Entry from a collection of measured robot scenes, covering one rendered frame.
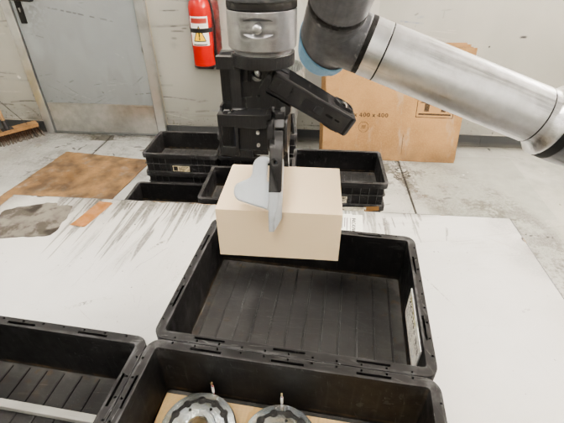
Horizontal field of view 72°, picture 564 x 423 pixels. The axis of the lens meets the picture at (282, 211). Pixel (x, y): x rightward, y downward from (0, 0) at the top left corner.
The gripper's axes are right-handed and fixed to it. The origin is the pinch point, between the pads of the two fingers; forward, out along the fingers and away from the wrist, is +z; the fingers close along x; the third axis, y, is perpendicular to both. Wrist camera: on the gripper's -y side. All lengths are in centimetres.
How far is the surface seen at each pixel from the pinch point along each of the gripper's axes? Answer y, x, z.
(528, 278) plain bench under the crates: -60, -30, 40
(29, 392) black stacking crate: 37.5, 15.8, 26.6
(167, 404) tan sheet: 15.9, 15.9, 26.6
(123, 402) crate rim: 18.5, 20.6, 18.0
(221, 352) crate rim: 7.4, 13.4, 16.7
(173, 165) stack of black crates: 69, -132, 68
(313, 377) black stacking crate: -5.4, 15.1, 18.2
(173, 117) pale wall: 114, -262, 93
